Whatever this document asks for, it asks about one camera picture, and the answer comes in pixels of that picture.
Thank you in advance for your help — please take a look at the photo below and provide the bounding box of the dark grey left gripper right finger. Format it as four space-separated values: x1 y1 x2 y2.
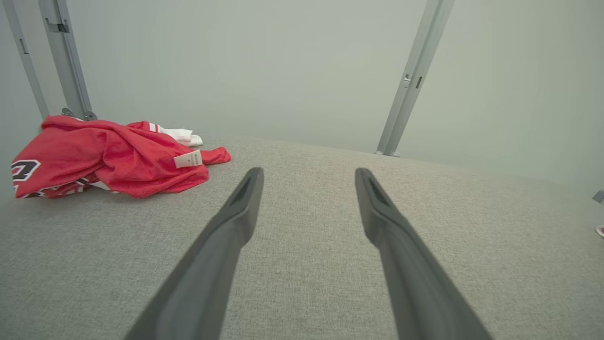
355 168 494 340

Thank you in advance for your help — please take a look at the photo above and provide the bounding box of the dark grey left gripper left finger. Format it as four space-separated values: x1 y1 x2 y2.
124 167 265 340

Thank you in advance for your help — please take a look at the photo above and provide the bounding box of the red jersey with black number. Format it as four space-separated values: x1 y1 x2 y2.
12 116 232 199

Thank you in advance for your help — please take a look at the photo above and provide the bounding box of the grey metal partition post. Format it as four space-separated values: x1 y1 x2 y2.
374 0 456 158
38 0 98 121

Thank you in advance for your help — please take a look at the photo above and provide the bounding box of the thin grey metal rail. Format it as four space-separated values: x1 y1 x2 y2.
2 0 50 119

